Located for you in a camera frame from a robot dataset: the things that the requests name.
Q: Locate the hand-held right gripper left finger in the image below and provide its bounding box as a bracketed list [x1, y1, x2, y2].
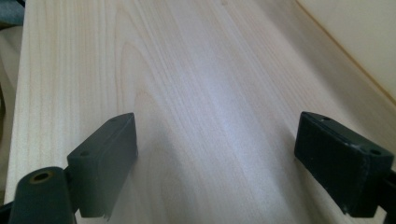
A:
[66, 112, 139, 220]

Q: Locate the cream divided storage box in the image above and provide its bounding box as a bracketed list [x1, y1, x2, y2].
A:
[294, 0, 396, 105]

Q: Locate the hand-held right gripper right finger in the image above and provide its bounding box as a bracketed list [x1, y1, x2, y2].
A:
[293, 111, 395, 218]

